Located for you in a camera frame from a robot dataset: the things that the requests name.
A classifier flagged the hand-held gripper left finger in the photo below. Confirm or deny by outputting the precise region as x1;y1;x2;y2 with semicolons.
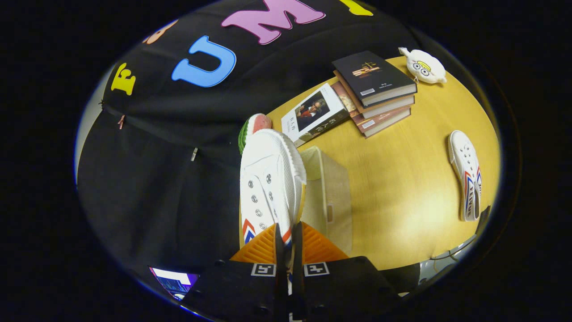
181;222;289;322

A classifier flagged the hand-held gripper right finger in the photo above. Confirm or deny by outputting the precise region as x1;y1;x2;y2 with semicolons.
292;222;401;322

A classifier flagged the beige fabric storage box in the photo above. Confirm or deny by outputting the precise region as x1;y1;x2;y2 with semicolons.
299;146;353;255

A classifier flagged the white canvas shoe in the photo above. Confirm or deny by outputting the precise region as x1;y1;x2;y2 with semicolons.
448;130;483;222
239;129;307;271

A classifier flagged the computer monitor screen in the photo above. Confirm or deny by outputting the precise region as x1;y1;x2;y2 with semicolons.
149;267;199;300

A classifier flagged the black backdrop cloth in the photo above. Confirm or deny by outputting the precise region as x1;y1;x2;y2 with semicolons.
77;0;421;291

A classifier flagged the small black device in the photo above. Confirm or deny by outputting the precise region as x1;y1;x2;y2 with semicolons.
475;205;492;234

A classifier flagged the watermelon slice plush toy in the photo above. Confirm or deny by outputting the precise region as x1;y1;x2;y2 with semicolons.
237;113;273;155

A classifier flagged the brown book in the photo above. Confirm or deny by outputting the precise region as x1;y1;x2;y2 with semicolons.
333;80;416;119
346;106;412;139

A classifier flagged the white portrait cover book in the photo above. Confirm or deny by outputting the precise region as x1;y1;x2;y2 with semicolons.
281;83;350;148

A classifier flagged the black hardcover book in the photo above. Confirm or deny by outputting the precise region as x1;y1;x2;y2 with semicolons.
332;50;417;108

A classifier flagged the white round plush toy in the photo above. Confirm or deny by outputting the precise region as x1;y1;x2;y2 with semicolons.
398;47;447;85

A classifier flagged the black cable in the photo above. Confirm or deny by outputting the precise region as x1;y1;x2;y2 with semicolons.
428;234;477;263

